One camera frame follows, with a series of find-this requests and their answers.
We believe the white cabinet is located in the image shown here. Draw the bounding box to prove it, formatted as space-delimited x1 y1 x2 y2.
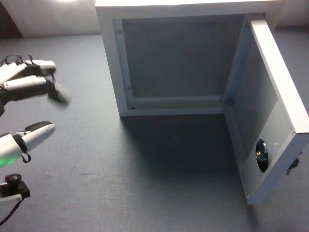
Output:
95 0 287 118

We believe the grey table cloth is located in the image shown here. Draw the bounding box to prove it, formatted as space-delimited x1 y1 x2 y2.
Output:
0 24 309 232

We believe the white cabinet door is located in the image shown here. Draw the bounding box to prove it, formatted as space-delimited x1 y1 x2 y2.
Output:
223 14 309 205

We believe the black camera cable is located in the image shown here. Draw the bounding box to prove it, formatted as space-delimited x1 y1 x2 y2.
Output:
0 197 23 226

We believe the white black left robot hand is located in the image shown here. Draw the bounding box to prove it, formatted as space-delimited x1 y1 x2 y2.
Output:
0 55 73 169

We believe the black wrist camera white mount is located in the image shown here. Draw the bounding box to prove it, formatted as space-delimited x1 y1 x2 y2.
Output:
0 173 31 202

